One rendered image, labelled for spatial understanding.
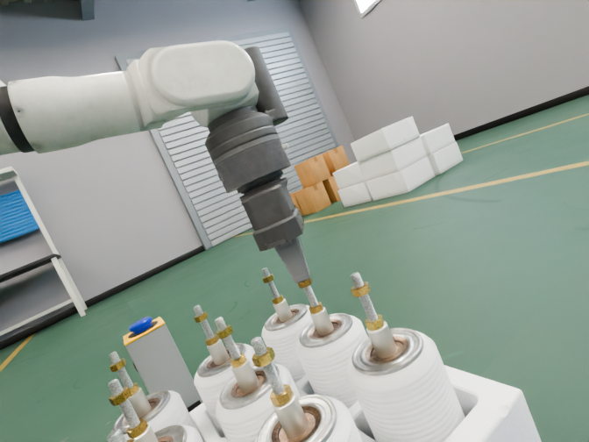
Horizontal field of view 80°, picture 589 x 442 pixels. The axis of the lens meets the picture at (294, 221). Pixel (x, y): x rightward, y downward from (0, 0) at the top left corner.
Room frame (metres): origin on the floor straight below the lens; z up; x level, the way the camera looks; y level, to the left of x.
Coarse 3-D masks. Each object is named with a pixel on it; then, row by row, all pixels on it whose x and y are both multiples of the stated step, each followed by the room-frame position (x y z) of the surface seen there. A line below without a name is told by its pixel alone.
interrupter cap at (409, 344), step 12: (396, 336) 0.36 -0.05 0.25; (408, 336) 0.35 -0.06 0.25; (420, 336) 0.34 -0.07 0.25; (360, 348) 0.36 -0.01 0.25; (372, 348) 0.36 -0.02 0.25; (408, 348) 0.33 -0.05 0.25; (420, 348) 0.32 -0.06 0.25; (360, 360) 0.34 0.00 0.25; (372, 360) 0.33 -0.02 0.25; (384, 360) 0.33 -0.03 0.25; (396, 360) 0.32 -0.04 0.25; (408, 360) 0.31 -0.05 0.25; (360, 372) 0.33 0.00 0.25; (372, 372) 0.31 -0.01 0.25; (384, 372) 0.31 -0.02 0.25
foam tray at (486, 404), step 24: (456, 384) 0.35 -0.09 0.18; (480, 384) 0.34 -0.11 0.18; (504, 384) 0.32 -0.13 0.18; (360, 408) 0.38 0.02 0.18; (480, 408) 0.31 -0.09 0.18; (504, 408) 0.30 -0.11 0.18; (528, 408) 0.31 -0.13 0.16; (216, 432) 0.45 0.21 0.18; (360, 432) 0.34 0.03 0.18; (456, 432) 0.29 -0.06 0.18; (480, 432) 0.28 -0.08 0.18; (504, 432) 0.29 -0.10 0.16; (528, 432) 0.30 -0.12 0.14
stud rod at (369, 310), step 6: (354, 276) 0.34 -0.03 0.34; (354, 282) 0.34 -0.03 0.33; (360, 282) 0.34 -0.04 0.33; (366, 294) 0.34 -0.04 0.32; (360, 300) 0.34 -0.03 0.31; (366, 300) 0.34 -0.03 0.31; (366, 306) 0.34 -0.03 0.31; (372, 306) 0.34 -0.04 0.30; (366, 312) 0.34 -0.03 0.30; (372, 312) 0.34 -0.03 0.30; (372, 318) 0.34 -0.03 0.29
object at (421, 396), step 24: (432, 360) 0.31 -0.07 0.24; (360, 384) 0.32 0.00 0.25; (384, 384) 0.30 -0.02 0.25; (408, 384) 0.29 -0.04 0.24; (432, 384) 0.30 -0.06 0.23; (384, 408) 0.30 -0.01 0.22; (408, 408) 0.30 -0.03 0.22; (432, 408) 0.30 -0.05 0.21; (456, 408) 0.31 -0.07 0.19; (384, 432) 0.31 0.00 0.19; (408, 432) 0.30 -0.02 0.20; (432, 432) 0.30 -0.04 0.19
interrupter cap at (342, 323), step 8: (336, 320) 0.46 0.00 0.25; (344, 320) 0.45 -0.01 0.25; (312, 328) 0.46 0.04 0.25; (336, 328) 0.44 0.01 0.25; (344, 328) 0.42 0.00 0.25; (304, 336) 0.45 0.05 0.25; (312, 336) 0.44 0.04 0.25; (320, 336) 0.44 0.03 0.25; (328, 336) 0.42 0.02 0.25; (336, 336) 0.41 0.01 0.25; (304, 344) 0.43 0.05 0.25; (312, 344) 0.42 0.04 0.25; (320, 344) 0.41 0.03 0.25
